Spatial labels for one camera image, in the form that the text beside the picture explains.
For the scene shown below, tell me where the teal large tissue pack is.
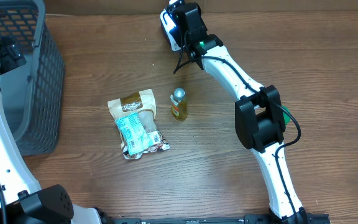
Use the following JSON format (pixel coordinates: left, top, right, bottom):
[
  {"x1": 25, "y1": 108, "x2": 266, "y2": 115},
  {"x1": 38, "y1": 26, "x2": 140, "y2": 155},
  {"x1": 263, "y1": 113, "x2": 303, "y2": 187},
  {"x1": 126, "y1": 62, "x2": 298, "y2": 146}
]
[{"x1": 115, "y1": 113, "x2": 153, "y2": 156}]

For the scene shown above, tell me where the yellow oil bottle silver cap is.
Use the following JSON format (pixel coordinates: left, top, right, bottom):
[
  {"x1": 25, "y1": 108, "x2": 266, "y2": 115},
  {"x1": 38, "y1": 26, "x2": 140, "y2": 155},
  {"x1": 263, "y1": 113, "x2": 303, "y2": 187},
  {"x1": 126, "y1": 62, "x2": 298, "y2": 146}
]
[{"x1": 170, "y1": 88, "x2": 188, "y2": 121}]

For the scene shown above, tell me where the white red snack packet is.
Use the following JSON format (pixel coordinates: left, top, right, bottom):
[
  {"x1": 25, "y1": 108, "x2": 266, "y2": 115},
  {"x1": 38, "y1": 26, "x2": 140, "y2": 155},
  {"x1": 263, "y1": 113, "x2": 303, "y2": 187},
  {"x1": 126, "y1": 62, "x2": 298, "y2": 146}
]
[{"x1": 121, "y1": 130, "x2": 170, "y2": 160}]

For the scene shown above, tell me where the green lid white jar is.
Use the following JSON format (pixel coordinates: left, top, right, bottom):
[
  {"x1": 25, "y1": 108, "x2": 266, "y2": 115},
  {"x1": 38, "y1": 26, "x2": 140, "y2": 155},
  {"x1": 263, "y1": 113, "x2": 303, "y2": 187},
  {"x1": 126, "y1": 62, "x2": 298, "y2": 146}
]
[{"x1": 282, "y1": 106, "x2": 291, "y2": 125}]

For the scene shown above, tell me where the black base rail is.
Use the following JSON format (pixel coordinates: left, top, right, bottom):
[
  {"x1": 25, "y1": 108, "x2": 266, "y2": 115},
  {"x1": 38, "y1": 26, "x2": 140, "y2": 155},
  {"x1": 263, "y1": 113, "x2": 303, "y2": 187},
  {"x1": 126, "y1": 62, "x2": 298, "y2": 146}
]
[{"x1": 111, "y1": 213, "x2": 331, "y2": 224}]

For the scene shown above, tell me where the white barcode scanner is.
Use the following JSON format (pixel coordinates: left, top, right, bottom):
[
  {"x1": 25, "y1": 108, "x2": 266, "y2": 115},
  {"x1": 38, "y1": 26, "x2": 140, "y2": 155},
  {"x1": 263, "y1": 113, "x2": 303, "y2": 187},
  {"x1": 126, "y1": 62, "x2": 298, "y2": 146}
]
[{"x1": 160, "y1": 9, "x2": 181, "y2": 52}]

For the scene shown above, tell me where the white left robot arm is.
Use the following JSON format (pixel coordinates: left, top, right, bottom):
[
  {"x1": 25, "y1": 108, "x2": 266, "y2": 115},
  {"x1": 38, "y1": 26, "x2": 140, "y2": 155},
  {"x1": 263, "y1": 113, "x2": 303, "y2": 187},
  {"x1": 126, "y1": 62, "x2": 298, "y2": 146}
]
[{"x1": 0, "y1": 60, "x2": 101, "y2": 223}]

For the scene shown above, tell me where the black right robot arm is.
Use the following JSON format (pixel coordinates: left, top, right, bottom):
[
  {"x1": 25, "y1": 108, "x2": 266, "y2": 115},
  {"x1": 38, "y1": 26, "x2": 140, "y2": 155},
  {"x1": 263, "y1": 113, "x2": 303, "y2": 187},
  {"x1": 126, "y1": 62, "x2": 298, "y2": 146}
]
[{"x1": 160, "y1": 1, "x2": 309, "y2": 223}]

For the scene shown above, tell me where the clear brown snack bag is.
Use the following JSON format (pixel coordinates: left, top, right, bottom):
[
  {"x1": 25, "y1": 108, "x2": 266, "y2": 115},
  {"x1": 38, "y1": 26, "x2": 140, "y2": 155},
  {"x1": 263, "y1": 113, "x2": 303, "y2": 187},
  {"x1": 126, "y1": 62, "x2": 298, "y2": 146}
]
[{"x1": 108, "y1": 89, "x2": 158, "y2": 145}]

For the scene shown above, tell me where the grey plastic mesh basket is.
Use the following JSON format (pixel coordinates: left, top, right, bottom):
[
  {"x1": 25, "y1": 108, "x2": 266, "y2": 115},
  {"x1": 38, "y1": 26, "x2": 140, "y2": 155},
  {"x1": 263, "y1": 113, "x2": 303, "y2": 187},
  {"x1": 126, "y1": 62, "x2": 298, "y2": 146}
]
[{"x1": 0, "y1": 0, "x2": 65, "y2": 156}]

